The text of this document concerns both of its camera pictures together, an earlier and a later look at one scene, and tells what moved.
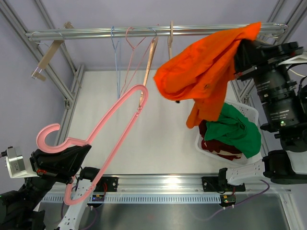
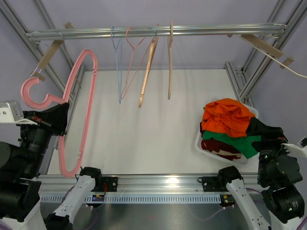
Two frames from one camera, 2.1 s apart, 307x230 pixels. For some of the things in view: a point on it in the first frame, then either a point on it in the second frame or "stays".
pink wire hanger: [131, 62] stays
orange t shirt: [203, 70] -> [227, 116]
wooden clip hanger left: [56, 44] stays
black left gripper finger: [69, 159] -> [57, 116]
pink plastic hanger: [71, 143] -> [50, 98]
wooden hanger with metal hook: [153, 49] stays
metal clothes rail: [199, 30] stays
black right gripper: [253, 58] -> [272, 135]
